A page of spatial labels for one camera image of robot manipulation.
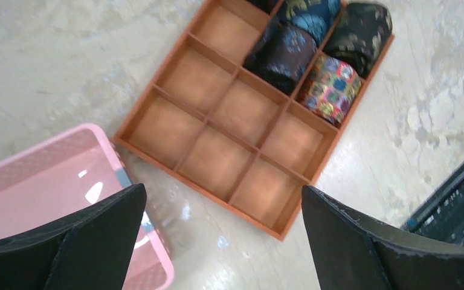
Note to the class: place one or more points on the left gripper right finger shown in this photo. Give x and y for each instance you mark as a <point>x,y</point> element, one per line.
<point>352,250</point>

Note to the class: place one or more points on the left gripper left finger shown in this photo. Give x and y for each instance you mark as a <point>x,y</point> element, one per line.
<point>88,249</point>

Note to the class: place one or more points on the orange compartment tray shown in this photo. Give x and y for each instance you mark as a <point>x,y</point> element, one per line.
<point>215,126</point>

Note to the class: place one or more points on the pink plastic basket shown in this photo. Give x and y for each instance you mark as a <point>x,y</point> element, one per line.
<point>68,173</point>

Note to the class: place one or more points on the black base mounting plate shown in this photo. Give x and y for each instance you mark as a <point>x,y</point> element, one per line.
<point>441,216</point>

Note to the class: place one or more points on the colourful dotted rolled tie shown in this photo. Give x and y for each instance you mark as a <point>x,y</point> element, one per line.
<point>330,89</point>

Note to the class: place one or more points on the dark rolled tie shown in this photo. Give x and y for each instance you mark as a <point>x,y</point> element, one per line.
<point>281,55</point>

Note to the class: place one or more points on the black gold rolled tie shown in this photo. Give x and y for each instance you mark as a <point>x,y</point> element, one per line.
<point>360,35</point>

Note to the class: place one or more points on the blue patterned rolled tie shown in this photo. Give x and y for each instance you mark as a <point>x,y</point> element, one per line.
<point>313,16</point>

